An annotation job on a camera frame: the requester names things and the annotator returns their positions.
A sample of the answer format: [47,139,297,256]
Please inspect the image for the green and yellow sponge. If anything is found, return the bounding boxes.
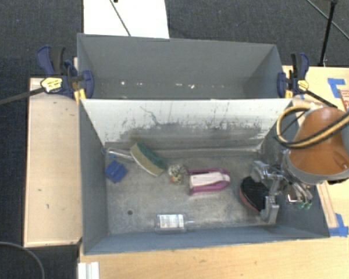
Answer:
[129,142,168,177]

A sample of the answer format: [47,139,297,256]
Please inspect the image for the black and red oval brush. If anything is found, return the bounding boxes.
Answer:
[238,176,270,213]

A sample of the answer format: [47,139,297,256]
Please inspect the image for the spotted toy animal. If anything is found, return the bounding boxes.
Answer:
[168,163,188,185]

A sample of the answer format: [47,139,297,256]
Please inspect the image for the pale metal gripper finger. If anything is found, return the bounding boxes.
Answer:
[259,195,280,225]
[250,160,273,183]

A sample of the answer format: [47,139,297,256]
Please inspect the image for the grey metal bin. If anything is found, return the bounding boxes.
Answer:
[76,33,331,256]

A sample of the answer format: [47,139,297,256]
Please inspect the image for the blue ribbed block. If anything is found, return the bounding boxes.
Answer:
[104,159,129,184]

